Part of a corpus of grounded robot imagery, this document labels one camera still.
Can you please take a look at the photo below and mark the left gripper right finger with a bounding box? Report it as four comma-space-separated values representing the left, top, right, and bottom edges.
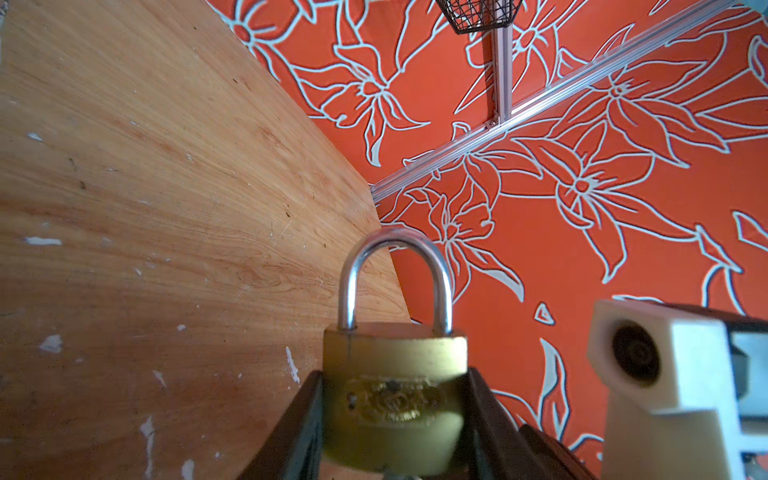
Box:
464, 367, 595, 480

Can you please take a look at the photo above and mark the small brass padlock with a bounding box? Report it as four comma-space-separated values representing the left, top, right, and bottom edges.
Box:
322, 227, 468, 477

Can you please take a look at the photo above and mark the black wire basket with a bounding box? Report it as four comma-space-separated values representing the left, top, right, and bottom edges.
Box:
436, 0, 522, 35

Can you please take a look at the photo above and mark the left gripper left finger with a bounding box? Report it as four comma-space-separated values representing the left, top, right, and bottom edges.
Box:
237, 370, 323, 480

